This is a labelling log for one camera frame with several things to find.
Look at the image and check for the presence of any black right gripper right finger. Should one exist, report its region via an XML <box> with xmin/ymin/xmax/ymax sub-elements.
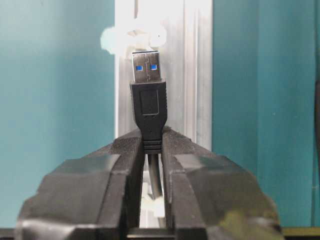
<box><xmin>161</xmin><ymin>127</ymin><xmax>283</xmax><ymax>240</ymax></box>

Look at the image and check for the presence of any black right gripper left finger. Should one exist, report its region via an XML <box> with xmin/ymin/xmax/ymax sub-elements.
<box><xmin>14</xmin><ymin>130</ymin><xmax>145</xmax><ymax>240</ymax></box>

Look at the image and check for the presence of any black USB cable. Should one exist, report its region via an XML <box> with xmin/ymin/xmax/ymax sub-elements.
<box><xmin>129</xmin><ymin>49</ymin><xmax>168</xmax><ymax>201</ymax></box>

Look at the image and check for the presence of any middle translucent plastic ring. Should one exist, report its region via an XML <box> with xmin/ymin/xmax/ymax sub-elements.
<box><xmin>141</xmin><ymin>182</ymin><xmax>167</xmax><ymax>228</ymax></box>

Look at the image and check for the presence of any translucent plastic ring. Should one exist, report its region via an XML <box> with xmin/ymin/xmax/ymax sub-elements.
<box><xmin>141</xmin><ymin>182</ymin><xmax>167</xmax><ymax>228</ymax></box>
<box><xmin>99</xmin><ymin>22</ymin><xmax>168</xmax><ymax>60</ymax></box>

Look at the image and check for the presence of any silver aluminium rail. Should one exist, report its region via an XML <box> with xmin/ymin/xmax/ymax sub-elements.
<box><xmin>113</xmin><ymin>0</ymin><xmax>215</xmax><ymax>228</ymax></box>

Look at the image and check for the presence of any left translucent plastic ring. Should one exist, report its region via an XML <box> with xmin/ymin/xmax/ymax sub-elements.
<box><xmin>99</xmin><ymin>22</ymin><xmax>168</xmax><ymax>60</ymax></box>

